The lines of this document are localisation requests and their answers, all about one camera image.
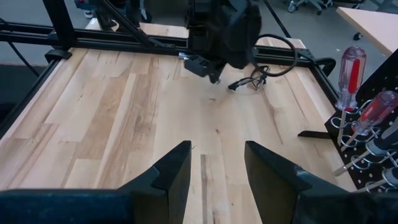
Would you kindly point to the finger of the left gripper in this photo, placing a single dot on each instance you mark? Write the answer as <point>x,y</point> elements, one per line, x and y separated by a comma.
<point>216,77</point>

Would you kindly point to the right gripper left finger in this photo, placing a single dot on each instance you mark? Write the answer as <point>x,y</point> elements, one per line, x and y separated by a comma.
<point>77,208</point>

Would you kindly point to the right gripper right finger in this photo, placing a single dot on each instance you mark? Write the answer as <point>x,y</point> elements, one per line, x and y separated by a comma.
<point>311,205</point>

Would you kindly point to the clear safety glasses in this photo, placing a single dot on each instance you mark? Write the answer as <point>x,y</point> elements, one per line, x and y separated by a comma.
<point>245,81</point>

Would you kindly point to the office chair base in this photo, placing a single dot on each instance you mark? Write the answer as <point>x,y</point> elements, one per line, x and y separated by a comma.
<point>311,3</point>

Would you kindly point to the light wood desk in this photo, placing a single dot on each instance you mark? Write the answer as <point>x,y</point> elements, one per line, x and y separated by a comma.
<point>373,25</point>

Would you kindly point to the black metal pegboard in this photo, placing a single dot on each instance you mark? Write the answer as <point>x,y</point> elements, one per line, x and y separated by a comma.
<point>379,84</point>

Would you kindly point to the black aluminium table frame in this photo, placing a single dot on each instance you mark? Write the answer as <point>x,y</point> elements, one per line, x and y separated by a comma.
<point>93,40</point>

